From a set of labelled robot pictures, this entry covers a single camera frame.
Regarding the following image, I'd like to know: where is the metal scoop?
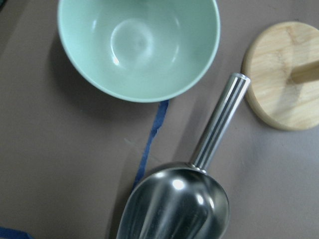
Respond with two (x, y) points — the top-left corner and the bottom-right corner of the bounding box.
(117, 73), (250, 239)

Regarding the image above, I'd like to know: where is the green ceramic bowl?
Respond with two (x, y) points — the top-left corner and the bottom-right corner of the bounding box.
(57, 0), (221, 103)

